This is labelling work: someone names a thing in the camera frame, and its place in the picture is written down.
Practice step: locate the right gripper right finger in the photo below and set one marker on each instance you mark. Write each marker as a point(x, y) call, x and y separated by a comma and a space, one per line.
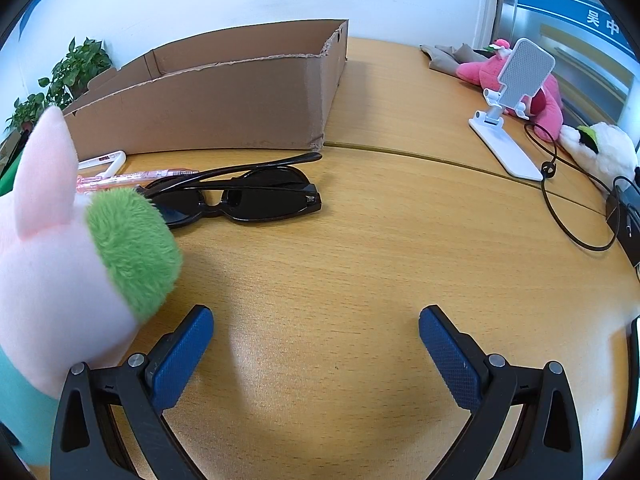
point(546, 442)

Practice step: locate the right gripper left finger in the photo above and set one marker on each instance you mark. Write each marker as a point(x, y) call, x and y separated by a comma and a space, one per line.
point(86, 441)

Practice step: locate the pink pig plush toy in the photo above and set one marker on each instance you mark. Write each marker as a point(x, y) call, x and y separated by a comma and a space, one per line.
point(80, 275)

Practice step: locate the pink transparent pen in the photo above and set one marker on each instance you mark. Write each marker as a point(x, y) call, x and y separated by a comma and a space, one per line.
point(100, 182)

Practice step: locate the white clear phone case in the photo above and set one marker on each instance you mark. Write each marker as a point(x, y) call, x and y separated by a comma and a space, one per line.
point(103, 166)

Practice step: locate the black sunglasses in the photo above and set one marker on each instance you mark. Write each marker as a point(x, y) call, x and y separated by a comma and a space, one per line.
point(261, 192)

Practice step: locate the white panda plush toy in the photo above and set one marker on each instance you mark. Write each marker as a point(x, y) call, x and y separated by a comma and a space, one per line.
point(603, 150)

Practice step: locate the pink strawberry bear plush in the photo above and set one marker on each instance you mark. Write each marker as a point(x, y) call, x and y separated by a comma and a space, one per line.
point(544, 108)

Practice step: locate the small green potted plant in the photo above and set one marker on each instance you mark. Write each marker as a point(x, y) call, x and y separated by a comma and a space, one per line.
point(28, 110)

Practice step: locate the white phone stand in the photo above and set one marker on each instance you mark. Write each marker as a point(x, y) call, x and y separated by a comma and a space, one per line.
point(525, 68)

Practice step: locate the grey folded cloth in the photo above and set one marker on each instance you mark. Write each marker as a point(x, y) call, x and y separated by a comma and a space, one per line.
point(447, 60)

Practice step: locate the brown cardboard box tray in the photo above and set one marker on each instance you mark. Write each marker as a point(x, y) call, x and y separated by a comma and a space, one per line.
point(257, 86)

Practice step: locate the black camera device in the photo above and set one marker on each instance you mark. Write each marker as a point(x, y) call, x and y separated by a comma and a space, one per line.
point(622, 215)

